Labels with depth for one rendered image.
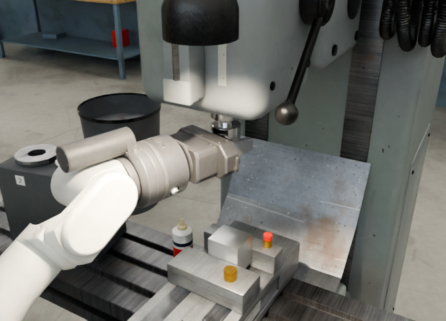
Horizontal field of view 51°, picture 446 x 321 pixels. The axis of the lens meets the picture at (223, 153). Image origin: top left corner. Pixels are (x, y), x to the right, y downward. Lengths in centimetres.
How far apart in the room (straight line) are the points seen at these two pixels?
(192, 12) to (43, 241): 31
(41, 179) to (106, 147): 41
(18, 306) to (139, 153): 22
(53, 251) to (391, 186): 75
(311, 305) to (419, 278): 166
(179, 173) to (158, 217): 221
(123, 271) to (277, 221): 37
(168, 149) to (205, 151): 6
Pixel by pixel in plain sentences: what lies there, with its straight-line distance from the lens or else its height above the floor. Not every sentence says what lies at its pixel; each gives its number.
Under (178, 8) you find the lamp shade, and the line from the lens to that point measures 43.
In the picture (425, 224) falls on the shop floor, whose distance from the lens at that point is 300.
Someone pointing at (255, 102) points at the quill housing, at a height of 134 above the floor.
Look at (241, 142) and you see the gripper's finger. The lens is 72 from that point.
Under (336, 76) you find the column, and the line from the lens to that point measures 104.
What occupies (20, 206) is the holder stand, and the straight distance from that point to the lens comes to 108.
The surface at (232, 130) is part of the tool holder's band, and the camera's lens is 72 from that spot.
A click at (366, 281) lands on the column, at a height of 76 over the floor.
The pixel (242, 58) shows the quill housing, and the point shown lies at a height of 140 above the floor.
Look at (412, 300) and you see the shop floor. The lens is 244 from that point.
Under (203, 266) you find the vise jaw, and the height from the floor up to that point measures 103.
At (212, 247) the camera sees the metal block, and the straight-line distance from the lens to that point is 83.
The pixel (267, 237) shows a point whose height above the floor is 105.
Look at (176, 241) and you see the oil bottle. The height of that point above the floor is 99.
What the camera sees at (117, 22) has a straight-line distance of 543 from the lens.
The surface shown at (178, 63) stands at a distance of 59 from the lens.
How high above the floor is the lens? 154
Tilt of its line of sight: 25 degrees down
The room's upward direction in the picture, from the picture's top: straight up
